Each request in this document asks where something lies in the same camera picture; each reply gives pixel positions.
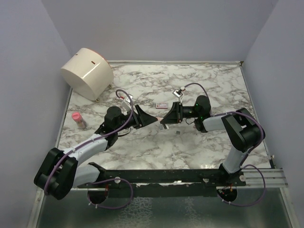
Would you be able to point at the pink capped bottle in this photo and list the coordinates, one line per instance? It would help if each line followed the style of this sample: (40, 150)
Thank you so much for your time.
(77, 117)

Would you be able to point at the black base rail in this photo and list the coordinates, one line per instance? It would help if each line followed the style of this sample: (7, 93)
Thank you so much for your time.
(157, 183)

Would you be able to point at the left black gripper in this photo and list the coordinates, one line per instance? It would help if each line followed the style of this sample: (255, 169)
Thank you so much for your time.
(146, 118)

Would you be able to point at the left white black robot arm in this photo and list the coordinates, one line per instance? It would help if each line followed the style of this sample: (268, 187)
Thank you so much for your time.
(57, 172)

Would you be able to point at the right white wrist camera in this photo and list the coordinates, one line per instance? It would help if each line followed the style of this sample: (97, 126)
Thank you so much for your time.
(179, 93)

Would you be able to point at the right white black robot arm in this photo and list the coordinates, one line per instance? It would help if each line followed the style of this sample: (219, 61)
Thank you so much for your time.
(244, 132)

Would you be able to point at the red white staple box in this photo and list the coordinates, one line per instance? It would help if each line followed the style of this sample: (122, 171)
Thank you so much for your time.
(161, 105)

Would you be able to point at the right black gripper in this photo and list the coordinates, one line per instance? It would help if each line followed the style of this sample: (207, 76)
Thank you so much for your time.
(175, 115)

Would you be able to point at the cream round bread box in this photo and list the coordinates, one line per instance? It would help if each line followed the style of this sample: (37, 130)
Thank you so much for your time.
(88, 73)

